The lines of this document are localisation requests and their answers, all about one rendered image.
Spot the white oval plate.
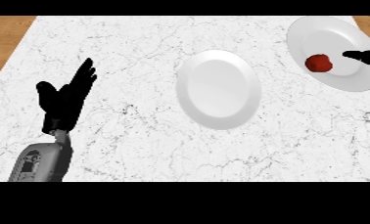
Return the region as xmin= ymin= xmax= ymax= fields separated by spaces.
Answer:
xmin=175 ymin=49 xmax=264 ymax=131

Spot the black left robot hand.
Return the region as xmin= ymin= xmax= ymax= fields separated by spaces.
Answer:
xmin=34 ymin=57 xmax=98 ymax=136

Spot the red bell pepper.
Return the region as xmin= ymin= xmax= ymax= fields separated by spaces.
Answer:
xmin=304 ymin=54 xmax=335 ymax=73

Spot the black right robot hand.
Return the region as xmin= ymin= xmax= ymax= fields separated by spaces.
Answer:
xmin=341 ymin=50 xmax=370 ymax=66

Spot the white round plate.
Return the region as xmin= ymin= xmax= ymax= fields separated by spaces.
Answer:
xmin=285 ymin=16 xmax=370 ymax=93

